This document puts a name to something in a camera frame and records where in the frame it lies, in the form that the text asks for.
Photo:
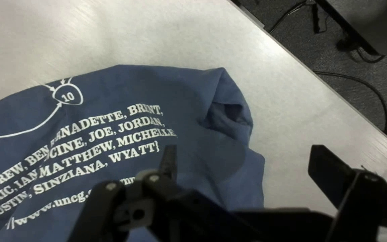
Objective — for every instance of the black tripod stand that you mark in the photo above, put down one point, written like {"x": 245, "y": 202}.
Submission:
{"x": 341, "y": 22}

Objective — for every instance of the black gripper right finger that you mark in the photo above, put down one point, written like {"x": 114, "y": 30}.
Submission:
{"x": 362, "y": 202}

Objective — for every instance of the blue printed t-shirt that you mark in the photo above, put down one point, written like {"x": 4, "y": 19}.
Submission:
{"x": 157, "y": 98}

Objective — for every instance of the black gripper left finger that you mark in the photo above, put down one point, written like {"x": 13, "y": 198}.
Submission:
{"x": 168, "y": 161}

